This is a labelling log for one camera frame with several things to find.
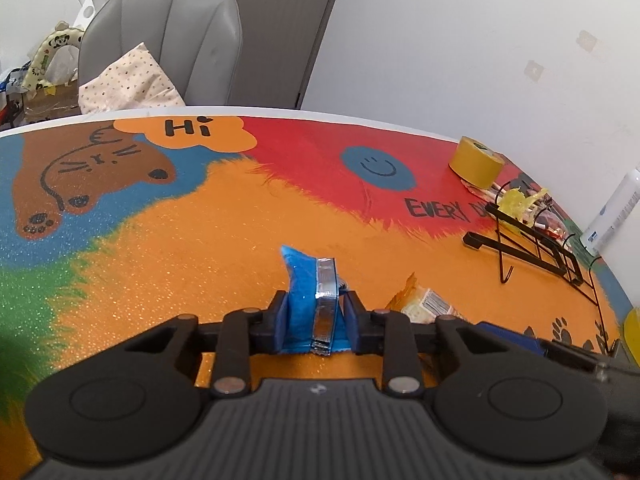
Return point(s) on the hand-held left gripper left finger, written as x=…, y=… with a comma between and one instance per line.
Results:
x=280, y=320

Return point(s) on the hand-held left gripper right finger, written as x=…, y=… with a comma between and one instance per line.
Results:
x=351, y=322

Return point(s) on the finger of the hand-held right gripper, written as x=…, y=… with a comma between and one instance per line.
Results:
x=520, y=342

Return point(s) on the blue snack packet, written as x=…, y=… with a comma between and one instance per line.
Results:
x=302, y=290

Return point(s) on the clear wafer packet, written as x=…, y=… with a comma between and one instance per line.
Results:
x=425, y=305

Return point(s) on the yellow-green object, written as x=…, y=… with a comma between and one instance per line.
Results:
x=633, y=332

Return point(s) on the clear zip bag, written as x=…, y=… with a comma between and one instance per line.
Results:
x=547, y=222

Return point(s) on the white spray bottle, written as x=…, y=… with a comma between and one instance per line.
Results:
x=612, y=215

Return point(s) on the yellow tape roll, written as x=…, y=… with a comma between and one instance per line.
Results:
x=472, y=165

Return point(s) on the dotted cream pillow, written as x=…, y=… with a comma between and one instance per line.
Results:
x=130, y=80

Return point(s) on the grey chair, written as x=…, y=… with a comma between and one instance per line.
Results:
x=200, y=45

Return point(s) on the grey door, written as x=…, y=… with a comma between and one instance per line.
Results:
x=280, y=20

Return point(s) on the large brown carton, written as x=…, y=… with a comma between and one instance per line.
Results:
x=50, y=105

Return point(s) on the panda print neck pillow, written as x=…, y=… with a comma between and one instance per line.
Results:
x=47, y=50

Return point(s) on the white wall plate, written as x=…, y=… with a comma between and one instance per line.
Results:
x=534, y=70

